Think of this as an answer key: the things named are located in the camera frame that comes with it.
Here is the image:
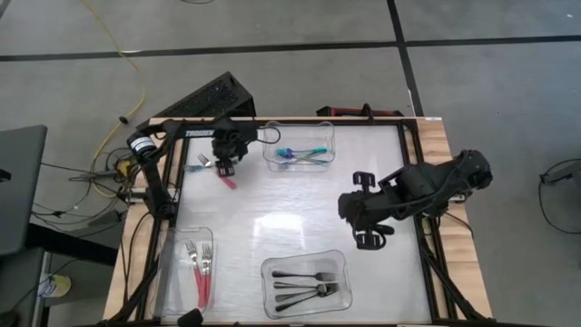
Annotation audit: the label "black rounded object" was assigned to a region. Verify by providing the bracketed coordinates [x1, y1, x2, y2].
[176, 308, 204, 327]

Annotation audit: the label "red handled fork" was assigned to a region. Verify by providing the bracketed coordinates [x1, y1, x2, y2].
[184, 240, 206, 310]
[201, 243, 213, 309]
[197, 153, 238, 191]

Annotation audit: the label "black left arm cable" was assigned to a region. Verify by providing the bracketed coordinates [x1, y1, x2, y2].
[257, 125, 282, 147]

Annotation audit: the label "yellow white round object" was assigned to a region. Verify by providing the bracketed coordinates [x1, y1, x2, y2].
[38, 273, 73, 300]

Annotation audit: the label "grey laptop lid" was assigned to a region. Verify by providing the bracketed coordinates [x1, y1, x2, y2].
[0, 125, 48, 256]

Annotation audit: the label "dark red tool case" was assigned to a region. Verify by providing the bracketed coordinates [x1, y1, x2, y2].
[316, 104, 404, 118]

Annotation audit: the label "black cable loop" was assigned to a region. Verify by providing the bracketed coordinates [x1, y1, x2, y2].
[537, 157, 581, 235]

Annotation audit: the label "black aluminium table frame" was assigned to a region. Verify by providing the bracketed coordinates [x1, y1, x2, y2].
[103, 116, 496, 327]

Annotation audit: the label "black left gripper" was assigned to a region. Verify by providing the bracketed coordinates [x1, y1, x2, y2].
[211, 124, 260, 177]

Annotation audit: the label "clear plastic tray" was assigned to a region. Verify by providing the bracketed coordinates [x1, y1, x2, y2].
[261, 249, 354, 321]
[261, 120, 337, 173]
[153, 225, 215, 319]

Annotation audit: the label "yellow floor cable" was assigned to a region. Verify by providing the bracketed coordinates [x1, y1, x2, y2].
[81, 0, 147, 199]

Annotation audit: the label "black floor cables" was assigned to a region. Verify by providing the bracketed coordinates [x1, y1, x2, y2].
[29, 147, 133, 228]

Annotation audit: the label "black perforated case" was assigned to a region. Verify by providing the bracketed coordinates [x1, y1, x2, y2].
[135, 71, 258, 137]

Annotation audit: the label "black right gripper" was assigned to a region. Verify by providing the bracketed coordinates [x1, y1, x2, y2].
[337, 171, 399, 251]

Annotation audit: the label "grey cabinet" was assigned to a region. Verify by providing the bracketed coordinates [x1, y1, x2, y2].
[0, 247, 49, 327]

